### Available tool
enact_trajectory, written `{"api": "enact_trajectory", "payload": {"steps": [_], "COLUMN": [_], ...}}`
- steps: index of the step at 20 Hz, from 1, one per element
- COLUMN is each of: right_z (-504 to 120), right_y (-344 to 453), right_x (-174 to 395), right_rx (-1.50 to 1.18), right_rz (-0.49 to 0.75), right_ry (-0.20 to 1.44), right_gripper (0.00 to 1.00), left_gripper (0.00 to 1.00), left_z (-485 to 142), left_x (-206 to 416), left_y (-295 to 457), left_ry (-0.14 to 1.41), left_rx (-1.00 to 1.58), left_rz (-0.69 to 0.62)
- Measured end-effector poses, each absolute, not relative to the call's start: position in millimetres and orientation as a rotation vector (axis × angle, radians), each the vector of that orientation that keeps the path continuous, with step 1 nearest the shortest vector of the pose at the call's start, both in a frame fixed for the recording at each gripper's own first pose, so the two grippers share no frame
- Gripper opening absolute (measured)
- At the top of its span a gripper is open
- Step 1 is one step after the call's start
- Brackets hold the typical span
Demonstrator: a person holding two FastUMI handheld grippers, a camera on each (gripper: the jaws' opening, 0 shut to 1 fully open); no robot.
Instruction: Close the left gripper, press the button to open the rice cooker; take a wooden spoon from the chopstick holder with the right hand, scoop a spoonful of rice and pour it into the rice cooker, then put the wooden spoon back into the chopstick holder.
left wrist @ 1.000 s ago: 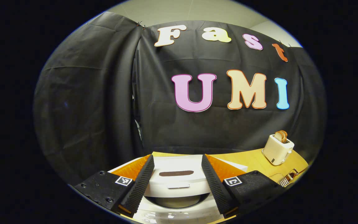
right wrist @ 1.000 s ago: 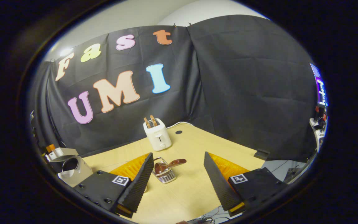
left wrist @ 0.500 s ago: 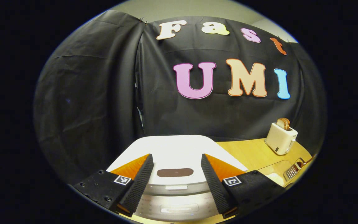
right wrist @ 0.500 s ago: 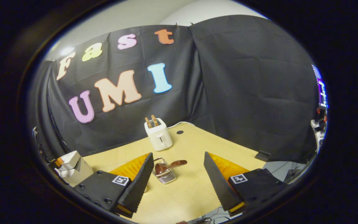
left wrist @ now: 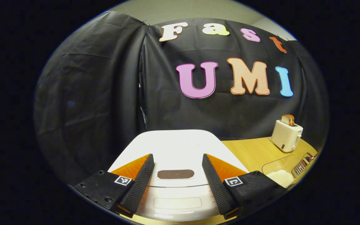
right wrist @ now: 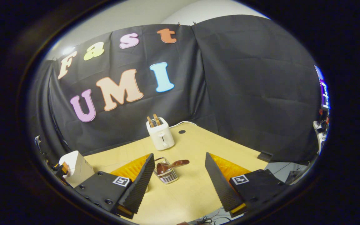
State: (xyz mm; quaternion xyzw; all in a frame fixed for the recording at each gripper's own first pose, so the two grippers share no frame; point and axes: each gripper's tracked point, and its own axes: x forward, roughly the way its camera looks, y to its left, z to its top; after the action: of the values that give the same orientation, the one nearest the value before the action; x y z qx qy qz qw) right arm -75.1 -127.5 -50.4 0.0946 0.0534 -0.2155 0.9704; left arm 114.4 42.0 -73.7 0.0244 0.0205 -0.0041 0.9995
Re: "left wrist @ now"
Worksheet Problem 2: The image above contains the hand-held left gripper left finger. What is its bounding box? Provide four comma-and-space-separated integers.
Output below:
73, 153, 155, 218

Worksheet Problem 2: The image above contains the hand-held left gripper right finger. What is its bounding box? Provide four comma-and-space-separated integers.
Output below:
202, 153, 288, 219

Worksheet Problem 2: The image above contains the white rice cooker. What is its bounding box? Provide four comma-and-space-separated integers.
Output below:
107, 129, 249, 222

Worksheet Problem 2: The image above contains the white rice heap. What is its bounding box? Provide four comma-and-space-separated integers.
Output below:
266, 169, 294, 188

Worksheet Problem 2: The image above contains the clear plastic container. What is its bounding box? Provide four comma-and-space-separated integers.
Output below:
262, 155, 305, 188

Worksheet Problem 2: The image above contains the white toaster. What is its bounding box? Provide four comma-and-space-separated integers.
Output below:
270, 120, 303, 153

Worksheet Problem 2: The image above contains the black backdrop cloth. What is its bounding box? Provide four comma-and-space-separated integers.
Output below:
34, 11, 329, 185

